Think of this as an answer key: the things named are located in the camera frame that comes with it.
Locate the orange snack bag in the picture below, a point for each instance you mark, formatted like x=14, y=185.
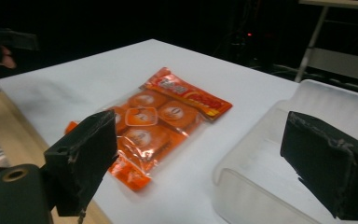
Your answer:
x=155, y=124

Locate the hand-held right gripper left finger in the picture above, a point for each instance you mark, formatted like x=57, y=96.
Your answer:
x=80, y=158

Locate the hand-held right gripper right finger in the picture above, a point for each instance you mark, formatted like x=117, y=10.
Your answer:
x=329, y=161

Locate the white metal stand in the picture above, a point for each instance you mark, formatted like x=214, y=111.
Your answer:
x=329, y=46

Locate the translucent plastic bin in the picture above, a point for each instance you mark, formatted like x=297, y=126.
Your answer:
x=292, y=149

